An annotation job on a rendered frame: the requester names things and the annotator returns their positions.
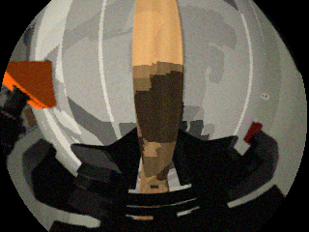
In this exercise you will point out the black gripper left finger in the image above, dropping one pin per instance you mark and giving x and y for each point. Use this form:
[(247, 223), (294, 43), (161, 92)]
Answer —
[(122, 156)]

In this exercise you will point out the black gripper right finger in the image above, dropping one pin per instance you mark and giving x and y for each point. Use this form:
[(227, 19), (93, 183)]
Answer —
[(191, 153)]

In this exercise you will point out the wooden post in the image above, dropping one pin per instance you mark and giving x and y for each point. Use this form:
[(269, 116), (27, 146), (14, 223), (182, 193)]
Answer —
[(150, 189)]

